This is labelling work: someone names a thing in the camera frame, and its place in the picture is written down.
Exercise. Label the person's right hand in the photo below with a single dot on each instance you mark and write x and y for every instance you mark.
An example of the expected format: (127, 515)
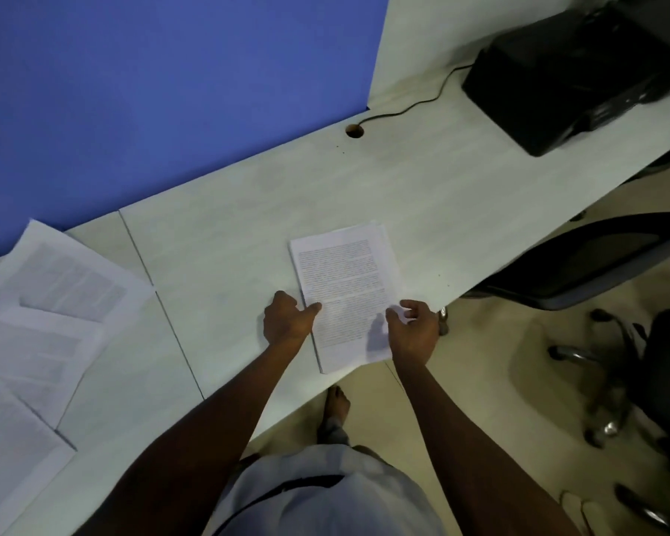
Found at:
(416, 340)

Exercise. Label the neat stack of printed sheets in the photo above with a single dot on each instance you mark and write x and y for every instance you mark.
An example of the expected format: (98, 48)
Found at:
(340, 273)

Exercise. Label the person's left hand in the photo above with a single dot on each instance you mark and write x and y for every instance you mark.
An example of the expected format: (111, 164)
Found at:
(285, 323)

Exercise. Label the grey trousers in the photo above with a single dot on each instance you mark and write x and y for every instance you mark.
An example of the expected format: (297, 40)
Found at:
(332, 432)

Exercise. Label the black printer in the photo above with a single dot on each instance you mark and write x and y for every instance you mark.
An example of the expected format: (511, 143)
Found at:
(553, 89)

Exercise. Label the spread of printed papers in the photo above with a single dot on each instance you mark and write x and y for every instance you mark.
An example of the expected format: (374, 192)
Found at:
(61, 279)

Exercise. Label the white shirt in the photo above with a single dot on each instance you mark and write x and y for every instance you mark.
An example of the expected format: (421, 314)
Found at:
(335, 508)

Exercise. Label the pale slipper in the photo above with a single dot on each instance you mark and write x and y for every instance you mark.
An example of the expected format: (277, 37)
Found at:
(572, 510)
(598, 521)

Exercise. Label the person's left forearm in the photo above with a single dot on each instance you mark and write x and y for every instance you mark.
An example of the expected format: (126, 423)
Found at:
(184, 457)

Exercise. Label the person's right forearm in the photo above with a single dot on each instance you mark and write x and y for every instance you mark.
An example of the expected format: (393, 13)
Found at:
(480, 468)

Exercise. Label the person's right foot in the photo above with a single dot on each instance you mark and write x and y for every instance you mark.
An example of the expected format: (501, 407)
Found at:
(335, 404)

